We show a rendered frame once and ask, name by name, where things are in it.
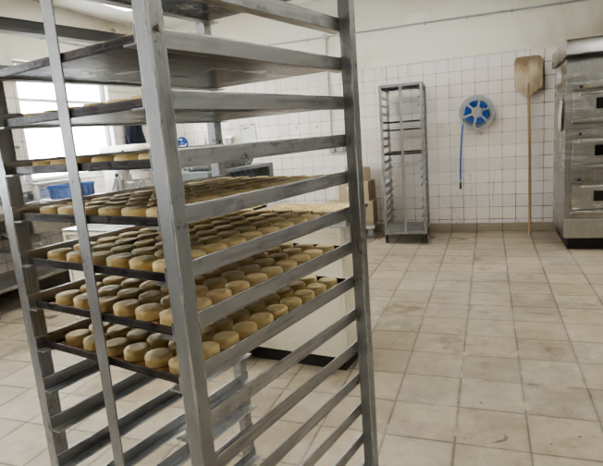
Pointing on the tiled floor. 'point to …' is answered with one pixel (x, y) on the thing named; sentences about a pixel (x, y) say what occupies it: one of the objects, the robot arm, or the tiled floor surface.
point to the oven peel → (523, 67)
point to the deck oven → (584, 142)
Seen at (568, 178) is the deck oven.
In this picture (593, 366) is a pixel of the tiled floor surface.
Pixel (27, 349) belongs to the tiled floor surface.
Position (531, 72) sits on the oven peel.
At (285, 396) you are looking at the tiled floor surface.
